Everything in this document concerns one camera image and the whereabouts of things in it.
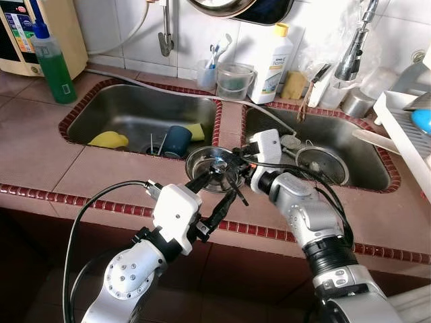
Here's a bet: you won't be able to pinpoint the dull yellow sponge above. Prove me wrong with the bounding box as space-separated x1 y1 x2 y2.
281 71 308 100

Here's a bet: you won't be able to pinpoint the white yellow-capped detergent bottle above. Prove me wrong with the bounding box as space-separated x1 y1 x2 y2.
251 22 295 105

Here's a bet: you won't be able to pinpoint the white ribbed plastic object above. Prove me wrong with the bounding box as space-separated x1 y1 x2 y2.
387 286 431 323

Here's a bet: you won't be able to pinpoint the blue bowl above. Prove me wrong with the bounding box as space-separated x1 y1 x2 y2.
412 109 431 135

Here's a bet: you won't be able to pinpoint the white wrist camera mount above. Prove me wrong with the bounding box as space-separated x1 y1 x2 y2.
152 183 203 255
248 129 282 192

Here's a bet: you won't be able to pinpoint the green dish soap bottle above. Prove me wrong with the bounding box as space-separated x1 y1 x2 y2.
30 20 78 105

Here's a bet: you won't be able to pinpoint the white dish rack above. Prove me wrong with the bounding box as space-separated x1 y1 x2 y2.
374 91 431 196

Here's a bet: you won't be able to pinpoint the chrome pull-out faucet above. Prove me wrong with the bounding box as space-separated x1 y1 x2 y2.
335 0 381 83

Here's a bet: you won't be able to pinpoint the small steel cup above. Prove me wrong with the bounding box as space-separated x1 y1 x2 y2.
341 87 376 119

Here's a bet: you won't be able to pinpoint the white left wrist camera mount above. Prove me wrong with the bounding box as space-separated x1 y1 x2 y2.
152 183 203 255

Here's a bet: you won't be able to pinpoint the clear small plastic bucket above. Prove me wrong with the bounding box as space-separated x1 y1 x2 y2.
215 63 258 102

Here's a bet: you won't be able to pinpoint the stainless steel sink basin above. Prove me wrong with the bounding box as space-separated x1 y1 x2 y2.
239 101 401 194
59 77 223 159

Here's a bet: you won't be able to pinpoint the teal rabbit mug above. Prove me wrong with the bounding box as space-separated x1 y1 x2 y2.
162 124 193 159

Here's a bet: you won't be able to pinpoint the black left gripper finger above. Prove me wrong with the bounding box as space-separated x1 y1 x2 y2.
185 167 222 197
202 188 238 236

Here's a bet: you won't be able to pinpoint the stainless steel bowl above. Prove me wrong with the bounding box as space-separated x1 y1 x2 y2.
185 145 246 194

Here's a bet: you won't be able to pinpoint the translucent plastic container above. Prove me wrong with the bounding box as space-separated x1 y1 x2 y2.
364 66 401 102

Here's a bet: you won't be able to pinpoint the clear toothbrush cup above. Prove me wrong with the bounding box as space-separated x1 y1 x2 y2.
197 59 218 92

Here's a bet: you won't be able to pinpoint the white black-topped dish brush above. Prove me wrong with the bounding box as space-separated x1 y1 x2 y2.
310 63 334 108

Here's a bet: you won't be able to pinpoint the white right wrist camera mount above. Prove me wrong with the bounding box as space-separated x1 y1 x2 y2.
248 129 282 192

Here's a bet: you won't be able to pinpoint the clear plastic cup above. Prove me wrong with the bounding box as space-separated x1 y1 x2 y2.
323 74 361 110

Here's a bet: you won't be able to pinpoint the clear plastic bag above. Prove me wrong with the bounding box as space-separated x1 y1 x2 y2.
296 13 351 78

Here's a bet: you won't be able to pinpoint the beige water purifier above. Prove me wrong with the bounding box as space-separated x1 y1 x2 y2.
0 0 88 78

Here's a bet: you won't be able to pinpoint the steel pot lid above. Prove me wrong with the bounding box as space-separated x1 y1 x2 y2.
295 145 351 187

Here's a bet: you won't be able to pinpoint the bright yellow sponge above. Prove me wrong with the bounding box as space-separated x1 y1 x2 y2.
187 122 206 142

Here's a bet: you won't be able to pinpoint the steel fork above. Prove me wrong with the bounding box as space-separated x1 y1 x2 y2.
212 156 248 207

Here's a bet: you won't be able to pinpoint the steel wall tap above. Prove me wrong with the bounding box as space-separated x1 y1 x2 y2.
158 0 176 58

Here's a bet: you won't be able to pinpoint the yellow plastic bowl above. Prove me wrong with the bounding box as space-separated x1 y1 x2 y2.
88 130 130 150

